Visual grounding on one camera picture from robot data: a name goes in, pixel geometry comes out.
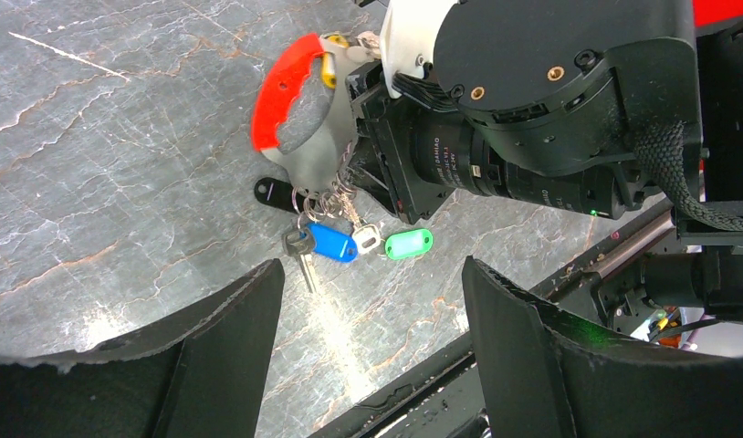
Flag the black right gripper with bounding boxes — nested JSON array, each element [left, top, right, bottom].
[[346, 60, 506, 226]]

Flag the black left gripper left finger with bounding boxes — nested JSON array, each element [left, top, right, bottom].
[[0, 259, 285, 437]]

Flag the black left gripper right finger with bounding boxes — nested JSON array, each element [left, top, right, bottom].
[[462, 257, 743, 437]]

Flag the red grey key organizer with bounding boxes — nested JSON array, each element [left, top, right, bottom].
[[250, 33, 379, 194]]

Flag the green key tag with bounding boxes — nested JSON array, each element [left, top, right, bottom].
[[384, 228, 434, 260]]

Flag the blue key tag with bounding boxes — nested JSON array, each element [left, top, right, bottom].
[[307, 223, 359, 264]]

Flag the silver key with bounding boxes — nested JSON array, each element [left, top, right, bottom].
[[282, 228, 319, 293]]

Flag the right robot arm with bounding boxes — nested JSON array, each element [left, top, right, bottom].
[[344, 1, 743, 323]]

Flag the black key tag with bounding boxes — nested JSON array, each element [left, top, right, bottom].
[[253, 177, 305, 214]]

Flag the red plastic basket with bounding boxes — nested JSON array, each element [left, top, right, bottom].
[[691, 0, 743, 27]]

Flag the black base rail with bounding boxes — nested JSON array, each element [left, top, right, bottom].
[[310, 199, 743, 438]]

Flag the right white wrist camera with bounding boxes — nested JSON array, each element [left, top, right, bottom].
[[380, 0, 458, 99]]

